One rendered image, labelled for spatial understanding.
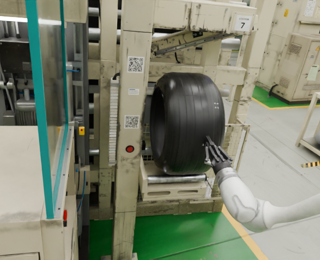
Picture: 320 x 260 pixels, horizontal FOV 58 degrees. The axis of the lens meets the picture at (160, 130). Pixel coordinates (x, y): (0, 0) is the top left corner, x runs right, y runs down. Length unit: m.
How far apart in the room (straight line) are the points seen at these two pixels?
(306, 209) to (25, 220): 0.86
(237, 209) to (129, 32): 0.84
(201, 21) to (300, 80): 4.49
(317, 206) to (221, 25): 1.06
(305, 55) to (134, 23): 4.81
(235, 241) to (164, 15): 1.88
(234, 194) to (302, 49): 5.01
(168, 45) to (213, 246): 1.63
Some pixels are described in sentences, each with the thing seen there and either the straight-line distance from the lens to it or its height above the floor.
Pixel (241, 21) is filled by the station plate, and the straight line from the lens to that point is 1.75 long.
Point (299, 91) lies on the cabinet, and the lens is 6.13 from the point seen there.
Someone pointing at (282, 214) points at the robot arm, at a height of 1.15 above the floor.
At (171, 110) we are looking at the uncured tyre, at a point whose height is 1.33.
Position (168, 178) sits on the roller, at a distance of 1.60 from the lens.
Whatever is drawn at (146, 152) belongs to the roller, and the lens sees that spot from 1.81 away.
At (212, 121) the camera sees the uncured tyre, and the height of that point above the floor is 1.30.
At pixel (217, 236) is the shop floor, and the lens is 2.65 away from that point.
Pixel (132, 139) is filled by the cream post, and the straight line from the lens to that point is 1.50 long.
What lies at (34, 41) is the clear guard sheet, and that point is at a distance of 0.63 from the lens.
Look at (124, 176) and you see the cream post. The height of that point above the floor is 0.88.
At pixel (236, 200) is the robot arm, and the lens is 1.07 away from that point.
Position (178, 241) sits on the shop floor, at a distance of 2.53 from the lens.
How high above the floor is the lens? 1.86
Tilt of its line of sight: 27 degrees down
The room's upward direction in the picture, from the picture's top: 7 degrees clockwise
